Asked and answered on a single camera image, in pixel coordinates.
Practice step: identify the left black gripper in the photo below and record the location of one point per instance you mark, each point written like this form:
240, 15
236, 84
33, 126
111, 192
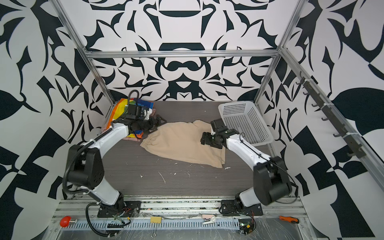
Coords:
158, 121

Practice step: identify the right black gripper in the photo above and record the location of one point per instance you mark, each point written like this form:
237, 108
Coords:
206, 139

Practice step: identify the beige shorts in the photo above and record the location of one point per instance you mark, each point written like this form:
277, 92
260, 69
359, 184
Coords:
181, 141

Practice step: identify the white plastic basket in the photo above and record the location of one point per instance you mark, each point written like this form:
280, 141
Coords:
245, 117

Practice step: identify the multicolour shorts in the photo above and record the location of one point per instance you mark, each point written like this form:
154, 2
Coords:
131, 101

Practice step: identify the pink shorts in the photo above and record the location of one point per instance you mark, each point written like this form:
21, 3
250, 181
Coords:
117, 116

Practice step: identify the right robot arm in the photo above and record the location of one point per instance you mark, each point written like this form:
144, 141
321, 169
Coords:
271, 180

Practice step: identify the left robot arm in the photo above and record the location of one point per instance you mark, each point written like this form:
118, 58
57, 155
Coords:
85, 173

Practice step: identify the small green circuit board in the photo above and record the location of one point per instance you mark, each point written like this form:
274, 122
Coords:
246, 227

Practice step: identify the yellow tag clip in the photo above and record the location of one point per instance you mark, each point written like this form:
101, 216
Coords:
156, 220

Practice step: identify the red emergency stop button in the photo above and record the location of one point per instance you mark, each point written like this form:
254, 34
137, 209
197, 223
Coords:
67, 221

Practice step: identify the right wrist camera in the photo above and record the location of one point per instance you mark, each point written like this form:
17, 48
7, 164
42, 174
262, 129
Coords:
218, 126

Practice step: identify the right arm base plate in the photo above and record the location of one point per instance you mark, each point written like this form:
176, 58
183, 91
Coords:
236, 208

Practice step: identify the white slotted cable duct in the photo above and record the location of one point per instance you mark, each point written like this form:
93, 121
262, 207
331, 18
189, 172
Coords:
168, 224

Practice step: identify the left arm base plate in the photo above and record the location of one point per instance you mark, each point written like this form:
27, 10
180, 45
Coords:
127, 209

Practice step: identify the orange handled tool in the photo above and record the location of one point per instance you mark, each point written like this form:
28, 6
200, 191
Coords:
289, 219

